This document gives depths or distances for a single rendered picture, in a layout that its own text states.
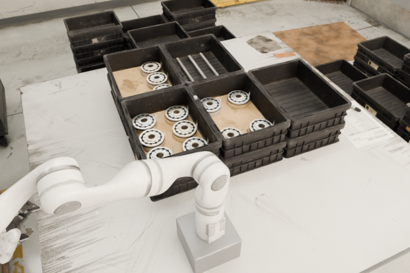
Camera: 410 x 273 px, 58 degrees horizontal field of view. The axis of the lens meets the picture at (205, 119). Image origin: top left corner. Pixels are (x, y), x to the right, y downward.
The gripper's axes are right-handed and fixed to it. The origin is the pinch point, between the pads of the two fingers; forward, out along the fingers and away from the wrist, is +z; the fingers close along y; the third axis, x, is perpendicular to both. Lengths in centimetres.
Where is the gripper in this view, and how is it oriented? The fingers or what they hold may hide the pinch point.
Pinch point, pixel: (31, 222)
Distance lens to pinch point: 124.9
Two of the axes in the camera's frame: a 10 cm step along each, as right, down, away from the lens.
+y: -4.1, 9.1, 0.4
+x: 8.8, 4.0, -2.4
